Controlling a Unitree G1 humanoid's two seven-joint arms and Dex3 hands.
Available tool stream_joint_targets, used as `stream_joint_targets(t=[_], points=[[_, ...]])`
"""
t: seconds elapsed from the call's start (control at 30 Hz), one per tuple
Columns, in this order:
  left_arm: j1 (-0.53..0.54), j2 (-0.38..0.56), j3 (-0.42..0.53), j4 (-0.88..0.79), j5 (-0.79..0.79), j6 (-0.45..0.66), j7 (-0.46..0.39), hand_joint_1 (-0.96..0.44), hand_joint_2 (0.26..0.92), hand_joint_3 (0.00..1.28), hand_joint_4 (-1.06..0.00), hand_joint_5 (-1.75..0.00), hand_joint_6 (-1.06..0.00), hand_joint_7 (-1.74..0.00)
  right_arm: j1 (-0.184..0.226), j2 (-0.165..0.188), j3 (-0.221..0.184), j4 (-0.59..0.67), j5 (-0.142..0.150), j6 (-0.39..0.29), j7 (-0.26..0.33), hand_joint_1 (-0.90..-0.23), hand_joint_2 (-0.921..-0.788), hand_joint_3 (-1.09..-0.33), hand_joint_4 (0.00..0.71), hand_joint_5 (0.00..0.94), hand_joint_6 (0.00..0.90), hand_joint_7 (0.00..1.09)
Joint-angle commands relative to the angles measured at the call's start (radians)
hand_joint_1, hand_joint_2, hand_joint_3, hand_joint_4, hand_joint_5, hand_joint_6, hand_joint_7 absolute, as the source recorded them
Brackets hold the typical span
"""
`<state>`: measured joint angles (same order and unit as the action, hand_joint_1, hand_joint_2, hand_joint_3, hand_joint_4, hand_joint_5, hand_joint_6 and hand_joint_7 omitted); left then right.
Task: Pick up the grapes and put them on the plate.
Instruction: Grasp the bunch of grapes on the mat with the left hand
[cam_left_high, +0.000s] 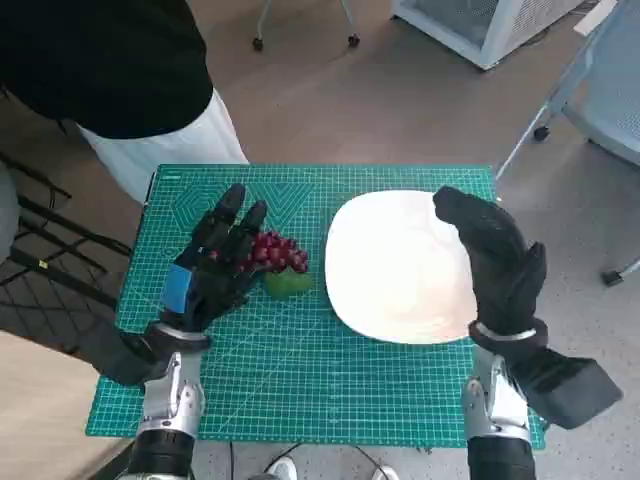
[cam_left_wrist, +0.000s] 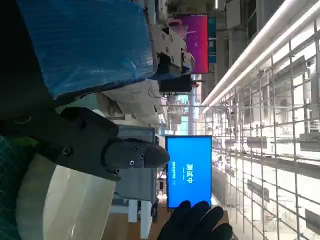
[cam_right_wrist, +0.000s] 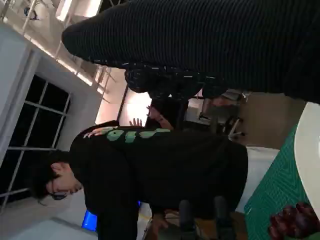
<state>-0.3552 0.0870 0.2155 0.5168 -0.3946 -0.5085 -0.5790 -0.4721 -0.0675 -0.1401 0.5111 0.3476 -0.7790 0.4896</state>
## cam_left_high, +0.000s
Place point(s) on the black gloved robot right hand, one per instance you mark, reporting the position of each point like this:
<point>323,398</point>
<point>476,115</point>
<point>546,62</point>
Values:
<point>500,260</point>

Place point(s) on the bare black robot left hand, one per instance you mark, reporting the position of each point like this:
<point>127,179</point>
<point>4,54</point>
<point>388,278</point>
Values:
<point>215,280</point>

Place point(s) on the red toy grapes with leaf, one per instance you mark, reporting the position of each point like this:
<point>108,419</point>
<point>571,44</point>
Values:
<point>277,252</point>

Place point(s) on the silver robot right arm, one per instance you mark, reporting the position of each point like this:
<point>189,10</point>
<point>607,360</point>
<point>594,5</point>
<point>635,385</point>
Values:
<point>500,395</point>

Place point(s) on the white square plate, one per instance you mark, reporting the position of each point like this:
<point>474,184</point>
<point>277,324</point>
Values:
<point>395,270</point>

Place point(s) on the green cutting mat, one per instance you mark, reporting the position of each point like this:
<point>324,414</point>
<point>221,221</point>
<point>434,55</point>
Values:
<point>300,370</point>

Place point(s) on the light blue mesh chair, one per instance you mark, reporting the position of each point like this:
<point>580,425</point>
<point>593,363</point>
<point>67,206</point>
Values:
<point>610,100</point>

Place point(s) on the white shoe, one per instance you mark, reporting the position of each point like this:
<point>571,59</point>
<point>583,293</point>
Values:
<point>385,474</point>
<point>281,470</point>

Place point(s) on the white perforated cabinet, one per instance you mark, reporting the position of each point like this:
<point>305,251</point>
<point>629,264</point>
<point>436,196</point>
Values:
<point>530,20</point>

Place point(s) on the person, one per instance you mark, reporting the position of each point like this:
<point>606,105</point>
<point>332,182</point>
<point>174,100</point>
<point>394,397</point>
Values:
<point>100,60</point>

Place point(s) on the grey chair base with castors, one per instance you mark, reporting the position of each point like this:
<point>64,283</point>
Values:
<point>354,40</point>

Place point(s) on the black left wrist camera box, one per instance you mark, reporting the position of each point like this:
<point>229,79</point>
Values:
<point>125,357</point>

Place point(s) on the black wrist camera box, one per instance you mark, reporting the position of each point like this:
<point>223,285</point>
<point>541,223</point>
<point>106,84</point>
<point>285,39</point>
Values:
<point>575,390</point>
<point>125,357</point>

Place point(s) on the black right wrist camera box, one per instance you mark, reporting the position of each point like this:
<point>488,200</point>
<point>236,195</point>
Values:
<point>575,390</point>

